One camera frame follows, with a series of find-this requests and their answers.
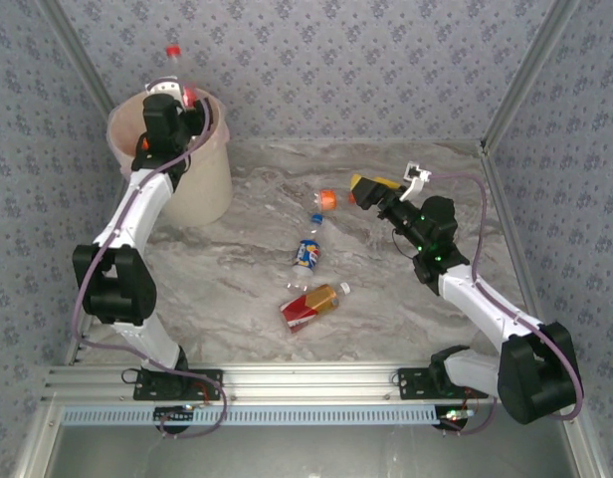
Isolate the crushed orange label bottle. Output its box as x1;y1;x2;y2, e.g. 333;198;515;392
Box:
310;187;358;214

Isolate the red label cola bottle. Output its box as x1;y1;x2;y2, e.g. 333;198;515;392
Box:
164;43;197;112

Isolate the blue label pepsi bottle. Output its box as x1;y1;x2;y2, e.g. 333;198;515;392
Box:
285;211;325;293

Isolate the red gold label tea bottle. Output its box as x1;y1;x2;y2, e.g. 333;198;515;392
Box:
279;281;352;335

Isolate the white ribbed plastic bin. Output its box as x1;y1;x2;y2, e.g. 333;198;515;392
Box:
105;88;235;228

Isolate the small black controller board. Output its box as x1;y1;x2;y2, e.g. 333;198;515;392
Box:
153;405;196;424
435;406;476;430

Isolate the grey metal panel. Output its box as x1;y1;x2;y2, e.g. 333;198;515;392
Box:
37;422;586;478

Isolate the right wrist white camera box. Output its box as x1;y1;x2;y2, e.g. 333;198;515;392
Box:
400;159;433;201

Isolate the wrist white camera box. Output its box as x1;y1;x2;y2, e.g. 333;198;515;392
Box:
145;79;186;101
400;159;433;201

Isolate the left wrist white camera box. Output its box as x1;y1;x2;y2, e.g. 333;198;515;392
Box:
145;79;186;101

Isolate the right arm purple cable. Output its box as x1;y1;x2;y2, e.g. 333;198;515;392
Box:
428;170;585;437

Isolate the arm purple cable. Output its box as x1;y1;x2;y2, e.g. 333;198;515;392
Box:
428;170;585;437
70;74;229;440

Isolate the aluminium frame bar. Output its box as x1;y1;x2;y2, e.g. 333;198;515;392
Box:
479;143;611;478
10;326;92;478
479;0;584;155
37;0;116;109

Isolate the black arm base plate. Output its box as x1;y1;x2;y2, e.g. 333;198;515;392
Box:
132;367;224;401
396;366;490;400

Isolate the aluminium mounting rail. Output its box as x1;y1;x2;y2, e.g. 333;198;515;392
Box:
41;361;502;403

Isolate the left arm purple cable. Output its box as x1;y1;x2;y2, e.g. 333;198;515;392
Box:
70;74;229;440

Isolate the grey slotted cable duct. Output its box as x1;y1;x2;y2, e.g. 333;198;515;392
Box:
61;403;470;427

